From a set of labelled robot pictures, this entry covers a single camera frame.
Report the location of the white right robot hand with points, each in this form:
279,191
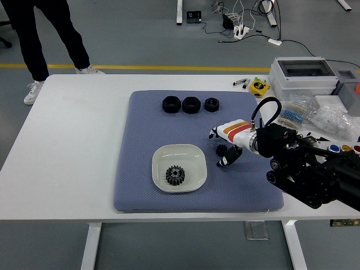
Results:
234,132

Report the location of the small black gear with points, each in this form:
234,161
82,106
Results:
220,149

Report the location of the large black gear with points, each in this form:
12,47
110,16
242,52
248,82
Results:
174,175

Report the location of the small black hex nut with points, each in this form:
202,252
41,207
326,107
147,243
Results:
211,104

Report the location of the large black hex nut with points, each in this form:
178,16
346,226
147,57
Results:
191,105
171,104

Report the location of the white flat box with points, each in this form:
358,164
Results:
326,100

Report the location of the grey box with orange part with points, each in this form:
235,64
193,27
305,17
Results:
348,90

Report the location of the black and silver marker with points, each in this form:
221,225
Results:
239,82
246,83

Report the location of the yellow tape measure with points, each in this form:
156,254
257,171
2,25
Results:
259,87

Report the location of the white square plate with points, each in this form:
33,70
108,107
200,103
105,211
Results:
194,163

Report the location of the small green item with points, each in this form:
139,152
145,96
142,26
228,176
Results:
257,79

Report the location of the clear bag of blue resistors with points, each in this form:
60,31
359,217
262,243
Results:
292,114

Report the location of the blue-grey padded mat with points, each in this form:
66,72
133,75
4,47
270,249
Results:
140,126

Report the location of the white power adapter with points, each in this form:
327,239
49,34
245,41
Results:
274,41

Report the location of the clear bag of white parts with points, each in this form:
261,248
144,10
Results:
334,121

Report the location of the white power strip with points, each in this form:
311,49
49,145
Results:
241,31

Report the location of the black power adapter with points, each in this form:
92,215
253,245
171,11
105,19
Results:
227,22

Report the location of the coloured push-button panel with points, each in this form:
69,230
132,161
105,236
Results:
345,148

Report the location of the white desk leg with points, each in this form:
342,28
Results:
271,17
344,4
179,12

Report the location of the black handheld device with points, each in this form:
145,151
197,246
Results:
194,17

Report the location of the white table leg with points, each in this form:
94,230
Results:
91,247
295,247

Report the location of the person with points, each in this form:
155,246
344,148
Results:
31,42

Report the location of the black office chair base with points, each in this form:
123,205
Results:
5,42

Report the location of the grey electrical enclosure box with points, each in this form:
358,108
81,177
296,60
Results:
298,81

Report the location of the clear plastic floor bracket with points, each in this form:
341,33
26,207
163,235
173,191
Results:
256,230

